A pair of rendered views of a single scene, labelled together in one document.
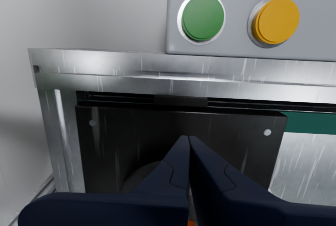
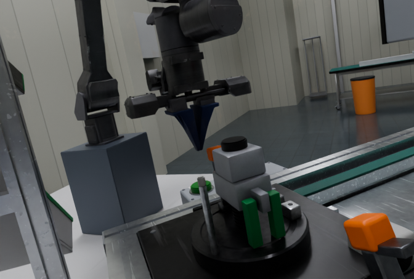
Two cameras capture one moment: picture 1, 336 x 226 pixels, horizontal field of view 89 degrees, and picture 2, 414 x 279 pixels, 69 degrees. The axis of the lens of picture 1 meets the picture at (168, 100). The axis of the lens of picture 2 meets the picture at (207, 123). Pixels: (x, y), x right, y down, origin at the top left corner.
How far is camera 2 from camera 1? 51 cm
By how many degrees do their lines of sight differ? 97
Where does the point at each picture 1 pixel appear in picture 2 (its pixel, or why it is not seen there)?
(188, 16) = (193, 186)
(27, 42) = not seen: outside the picture
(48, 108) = (113, 249)
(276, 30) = not seen: hidden behind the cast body
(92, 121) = (153, 230)
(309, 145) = (345, 209)
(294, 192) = not seen: hidden behind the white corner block
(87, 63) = (143, 221)
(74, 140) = (135, 257)
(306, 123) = (304, 191)
